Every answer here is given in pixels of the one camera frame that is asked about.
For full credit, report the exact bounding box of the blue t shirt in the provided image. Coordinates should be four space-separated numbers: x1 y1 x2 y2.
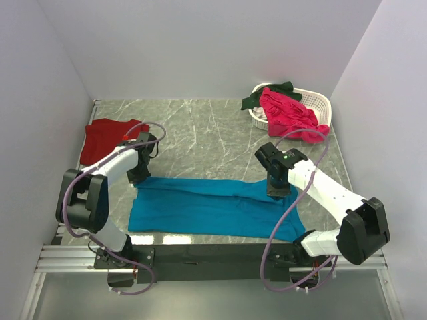
128 177 298 238

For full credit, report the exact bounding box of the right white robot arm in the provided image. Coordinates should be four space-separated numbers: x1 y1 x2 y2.
255 143 390 266

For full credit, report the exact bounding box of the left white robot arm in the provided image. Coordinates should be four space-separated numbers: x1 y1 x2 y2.
55 132 159 268

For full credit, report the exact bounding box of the folded red t shirt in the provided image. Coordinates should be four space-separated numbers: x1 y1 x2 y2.
80 119 141 166

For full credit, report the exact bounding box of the pink t shirt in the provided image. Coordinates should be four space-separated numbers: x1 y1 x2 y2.
259 87 330 143

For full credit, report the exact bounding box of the white garment in basket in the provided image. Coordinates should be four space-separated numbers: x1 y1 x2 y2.
252 107 267 121

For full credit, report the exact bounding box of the white perforated laundry basket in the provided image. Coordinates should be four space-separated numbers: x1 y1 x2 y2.
248 87 332 131

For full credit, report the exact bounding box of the dark green t shirt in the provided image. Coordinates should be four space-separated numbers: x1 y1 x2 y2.
241 81 302 110

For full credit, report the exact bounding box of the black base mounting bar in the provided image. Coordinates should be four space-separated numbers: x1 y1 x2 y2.
93 243 324 288

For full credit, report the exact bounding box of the aluminium frame rail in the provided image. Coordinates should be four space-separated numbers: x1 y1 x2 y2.
35 245 388 273

